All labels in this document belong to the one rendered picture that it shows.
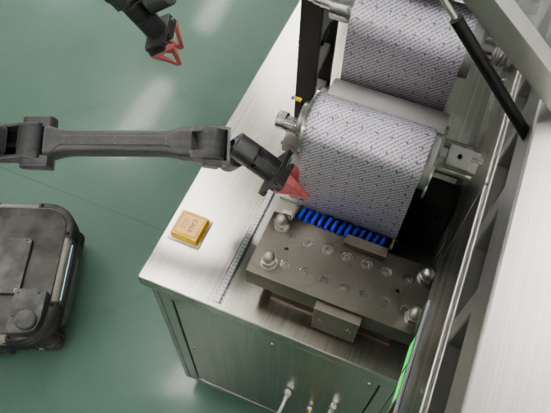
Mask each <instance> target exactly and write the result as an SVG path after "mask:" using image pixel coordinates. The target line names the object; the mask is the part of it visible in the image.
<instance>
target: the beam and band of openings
mask: <svg viewBox="0 0 551 413"><path fill-rule="evenodd" d="M512 99H513V101H514V102H515V103H516V105H517V107H518V109H519V111H520V112H521V114H522V115H523V117H524V119H525V120H526V123H527V124H528V125H529V127H530V128H529V131H528V134H527V136H526V138H525V139H524V141H522V140H521V137H520V136H519V134H518V133H517V131H516V130H515V128H514V127H513V125H512V123H511V121H510V120H509V119H508V117H507V119H506V123H505V126H504V129H503V134H502V137H501V140H500V143H499V148H498V151H497V154H496V157H495V160H494V166H493V169H492V172H491V175H490V180H489V183H488V186H487V189H486V192H485V197H484V201H483V203H482V207H481V209H480V214H479V218H478V221H477V224H476V229H475V233H474V235H473V239H472V241H471V246H470V250H469V253H468V256H467V261H466V264H465V267H464V270H463V273H462V278H461V282H460V284H459V288H458V293H457V296H456V299H455V302H454V305H453V310H452V313H451V316H450V319H449V324H448V328H447V331H446V334H445V337H444V342H443V345H442V348H441V351H440V354H439V359H438V362H437V366H436V368H435V373H434V377H433V379H432V383H431V386H430V391H429V394H428V398H427V400H426V405H425V409H424V411H423V413H551V111H550V110H549V109H548V108H547V107H546V106H545V104H544V103H543V102H542V100H541V99H540V97H539V96H538V95H537V94H536V92H535V91H534V90H533V88H532V87H531V86H530V85H529V84H528V83H527V82H526V80H525V79H524V78H523V76H522V75H521V74H519V76H518V80H517V85H516V88H515V91H514V94H513V97H512Z"/></svg>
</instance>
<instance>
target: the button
mask: <svg viewBox="0 0 551 413"><path fill-rule="evenodd" d="M208 225H209V219H208V218H205V217H203V216H199V215H197V214H194V213H192V212H190V211H186V210H183V211H182V212H181V214H180V217H179V218H178V220H177V221H176V223H175V225H174V227H173V228H172V230H171V236H172V237H175V238H178V239H180V240H183V241H185V242H187V243H191V244H193V245H195V246H197V245H198V243H199V241H200V239H201V238H202V236H203V234H204V232H205V230H206V229H207V227H208Z"/></svg>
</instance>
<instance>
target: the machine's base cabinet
mask: <svg viewBox="0 0 551 413"><path fill-rule="evenodd" d="M152 289H153V292H154V295H155V297H156V299H157V303H158V305H159V307H160V310H161V312H162V315H163V318H164V320H165V322H166V326H167V328H168V330H169V332H170V335H171V338H172V341H173V343H174V345H175V349H176V351H177V353H178V355H179V358H180V361H181V363H182V366H183V368H184V372H185V373H186V375H187V376H188V377H191V378H192V379H196V380H197V381H200V382H202V383H204V384H207V385H209V386H211V387H214V388H216V389H219V390H221V391H222V392H224V393H228V394H230V395H232V396H234V397H237V398H239V399H241V400H243V401H246V402H248V403H251V404H253V405H254V406H258V407H260V408H262V409H264V410H266V411H269V412H271V413H276V412H277V410H278V407H279V405H280V403H281V400H282V398H283V396H284V395H283V394H282V393H283V391H284V389H288V390H290V391H292V392H293V396H292V397H291V398H289V400H288V402H287V404H286V406H285V409H284V411H283V413H307V412H306V411H305V409H306V407H307V406H311V407H312V408H313V411H312V413H328V412H329V410H330V409H329V408H328V406H329V404H330V403H331V402H333V403H335V404H336V405H337V406H338V407H337V410H336V411H333V413H387V412H388V411H389V409H390V407H391V404H392V401H393V398H394V394H395V391H396V387H393V386H391V385H389V384H387V383H383V382H381V381H379V380H377V379H373V378H372V377H369V376H367V375H364V374H361V373H359V372H357V371H355V370H351V369H349V368H347V367H345V366H342V365H340V364H337V363H335V362H333V361H329V360H327V359H326V358H323V357H321V356H318V355H315V354H313V353H310V352H308V351H305V350H303V349H301V348H299V347H295V346H294V345H291V344H289V343H286V342H283V341H281V340H279V339H277V338H273V337H272V336H269V335H267V334H264V333H261V332H259V331H257V330H255V329H251V328H249V327H247V326H245V325H243V324H240V323H237V322H235V321H233V320H229V319H227V318H225V317H223V316H221V315H218V314H215V313H213V312H211V311H208V310H205V309H203V308H201V307H199V306H195V305H194V304H191V303H189V302H186V301H183V300H181V299H179V298H177V297H173V296H171V295H169V294H167V293H164V292H162V291H159V290H157V289H155V288H152Z"/></svg>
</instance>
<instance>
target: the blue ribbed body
mask: <svg viewBox="0 0 551 413"><path fill-rule="evenodd" d="M301 218H303V221H304V222H306V223H307V221H308V220H309V224H311V225H314V223H315V222H316V226H317V227H321V225H322V228H323V229H327V228H328V227H329V231H330V232H334V230H335V233H336V234H341V232H342V236H344V237H346V235H347V234H351V235H353V236H356V237H359V238H362V239H365V240H367V241H369V242H372V243H376V244H378V245H381V246H383V247H387V248H389V246H390V243H388V238H387V237H383V238H382V239H381V236H380V234H377V235H376V236H375V235H374V233H373V232H370V233H369V234H368V232H367V230H366V229H364V230H363V231H362V232H361V228H360V227H356V228H354V226H353V225H349V226H348V224H347V223H346V222H343V223H342V224H341V221H340V220H336V221H335V220H334V218H333V217H330V218H329V219H328V217H327V215H323V216H321V213H320V212H317V213H316V214H315V212H314V211H313V210H310V211H308V209H307V208H306V207H304V208H303V209H302V210H301V211H299V212H298V216H297V219H298V220H301Z"/></svg>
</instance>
